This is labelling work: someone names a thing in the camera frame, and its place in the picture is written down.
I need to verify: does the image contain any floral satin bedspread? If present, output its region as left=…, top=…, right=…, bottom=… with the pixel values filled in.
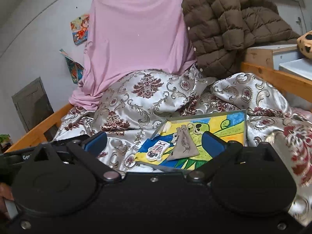
left=55, top=66, right=311, bottom=226

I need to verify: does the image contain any colourful wall poster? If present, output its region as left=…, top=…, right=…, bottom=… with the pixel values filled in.
left=59, top=49, right=83, bottom=84
left=70, top=14, right=89, bottom=45

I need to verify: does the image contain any person's hand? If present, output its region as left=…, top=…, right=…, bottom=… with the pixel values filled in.
left=0, top=183, right=14, bottom=218

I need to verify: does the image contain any wooden bed frame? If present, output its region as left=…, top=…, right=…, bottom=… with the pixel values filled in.
left=6, top=62, right=311, bottom=153

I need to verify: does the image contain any brown puffer jacket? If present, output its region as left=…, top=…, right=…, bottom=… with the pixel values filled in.
left=181, top=0, right=299, bottom=79

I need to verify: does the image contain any pink sheet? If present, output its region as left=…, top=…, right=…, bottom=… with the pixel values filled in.
left=69, top=0, right=195, bottom=110

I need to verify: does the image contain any colourful wall poster lower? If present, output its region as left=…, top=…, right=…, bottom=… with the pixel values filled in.
left=59, top=49, right=83, bottom=84

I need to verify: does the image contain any mouse plush toy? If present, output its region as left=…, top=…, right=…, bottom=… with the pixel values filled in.
left=297, top=31, right=312, bottom=59

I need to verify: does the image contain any colourful wall poster upper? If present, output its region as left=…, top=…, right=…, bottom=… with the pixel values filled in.
left=70, top=14, right=89, bottom=45

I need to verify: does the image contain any cartoon character small pouch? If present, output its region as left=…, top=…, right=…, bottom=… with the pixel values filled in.
left=146, top=141, right=170, bottom=162

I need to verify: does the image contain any grey drawstring pouch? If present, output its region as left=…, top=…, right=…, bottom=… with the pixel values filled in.
left=167, top=125, right=199, bottom=161

